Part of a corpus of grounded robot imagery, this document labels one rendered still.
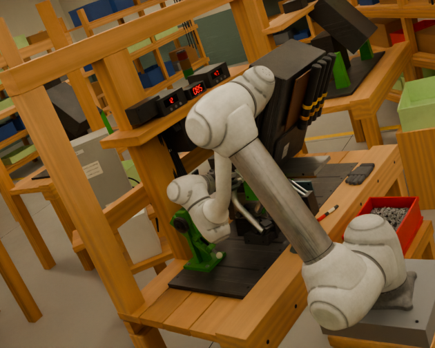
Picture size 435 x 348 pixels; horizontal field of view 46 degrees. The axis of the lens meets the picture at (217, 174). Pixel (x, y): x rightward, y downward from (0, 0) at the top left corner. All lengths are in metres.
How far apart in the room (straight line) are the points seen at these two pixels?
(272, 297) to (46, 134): 1.00
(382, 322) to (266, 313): 0.41
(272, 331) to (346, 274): 0.53
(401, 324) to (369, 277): 0.20
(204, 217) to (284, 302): 0.42
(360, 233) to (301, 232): 0.22
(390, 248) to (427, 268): 0.27
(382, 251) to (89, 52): 1.30
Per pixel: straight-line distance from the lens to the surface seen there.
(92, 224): 2.04
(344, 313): 1.45
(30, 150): 10.00
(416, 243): 2.20
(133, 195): 2.28
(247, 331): 1.82
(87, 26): 7.16
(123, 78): 2.18
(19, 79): 1.92
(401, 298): 1.70
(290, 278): 1.99
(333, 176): 2.67
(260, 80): 1.48
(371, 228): 1.58
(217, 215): 1.85
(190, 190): 1.90
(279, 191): 1.42
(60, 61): 2.02
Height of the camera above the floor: 1.98
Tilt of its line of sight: 20 degrees down
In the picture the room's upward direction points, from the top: 20 degrees counter-clockwise
